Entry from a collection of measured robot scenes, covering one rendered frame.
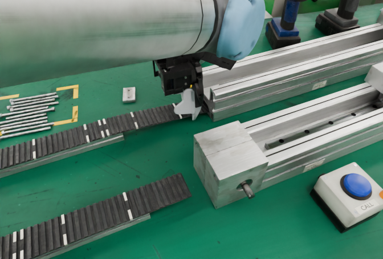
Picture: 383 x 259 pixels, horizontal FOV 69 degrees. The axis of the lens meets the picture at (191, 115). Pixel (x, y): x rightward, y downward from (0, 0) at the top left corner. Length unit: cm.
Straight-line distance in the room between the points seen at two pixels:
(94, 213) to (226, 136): 25
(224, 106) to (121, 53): 44
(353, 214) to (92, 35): 45
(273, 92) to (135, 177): 38
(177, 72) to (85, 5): 37
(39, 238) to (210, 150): 30
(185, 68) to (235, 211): 27
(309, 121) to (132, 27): 48
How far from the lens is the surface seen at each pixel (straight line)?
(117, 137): 62
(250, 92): 64
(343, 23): 101
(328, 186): 52
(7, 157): 64
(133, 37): 20
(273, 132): 56
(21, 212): 60
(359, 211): 52
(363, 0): 291
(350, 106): 69
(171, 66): 54
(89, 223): 50
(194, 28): 25
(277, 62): 75
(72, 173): 60
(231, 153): 47
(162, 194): 49
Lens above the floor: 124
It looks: 45 degrees down
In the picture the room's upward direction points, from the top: straight up
